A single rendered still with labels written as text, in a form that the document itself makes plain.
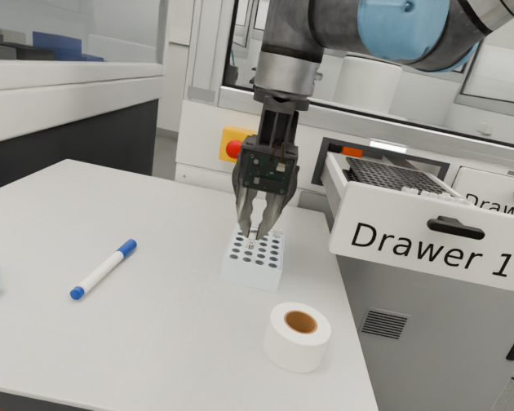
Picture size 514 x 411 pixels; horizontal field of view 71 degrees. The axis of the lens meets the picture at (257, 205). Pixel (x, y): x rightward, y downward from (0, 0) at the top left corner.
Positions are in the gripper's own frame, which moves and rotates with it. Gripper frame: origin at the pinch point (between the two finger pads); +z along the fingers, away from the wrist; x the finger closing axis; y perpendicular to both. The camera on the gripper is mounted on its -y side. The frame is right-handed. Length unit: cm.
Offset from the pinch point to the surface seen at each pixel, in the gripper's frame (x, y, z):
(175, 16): -137, -367, -48
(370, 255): 17.6, 1.0, -0.3
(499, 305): 66, -35, 22
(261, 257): 2.0, 1.9, 3.5
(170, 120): -130, -367, 61
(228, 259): -2.5, 5.8, 2.8
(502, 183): 51, -32, -9
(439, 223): 23.4, 4.3, -8.6
